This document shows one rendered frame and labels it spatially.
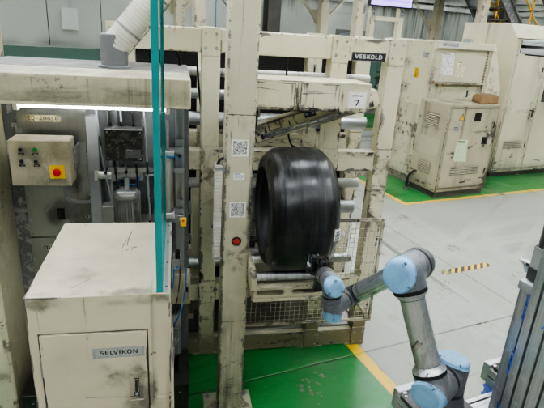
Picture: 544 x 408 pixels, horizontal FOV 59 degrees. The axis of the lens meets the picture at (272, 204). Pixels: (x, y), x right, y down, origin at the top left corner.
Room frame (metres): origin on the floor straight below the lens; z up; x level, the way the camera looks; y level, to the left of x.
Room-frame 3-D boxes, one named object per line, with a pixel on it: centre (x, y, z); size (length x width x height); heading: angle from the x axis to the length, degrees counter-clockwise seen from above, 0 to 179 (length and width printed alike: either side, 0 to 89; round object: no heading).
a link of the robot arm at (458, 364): (1.46, -0.68, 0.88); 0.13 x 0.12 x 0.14; 138
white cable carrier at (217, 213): (2.10, 0.25, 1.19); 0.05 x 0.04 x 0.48; 12
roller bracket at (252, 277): (2.18, 0.10, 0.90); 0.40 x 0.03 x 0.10; 12
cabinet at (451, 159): (6.63, -2.45, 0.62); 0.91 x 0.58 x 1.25; 115
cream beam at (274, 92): (2.53, -0.14, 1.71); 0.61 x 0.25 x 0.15; 102
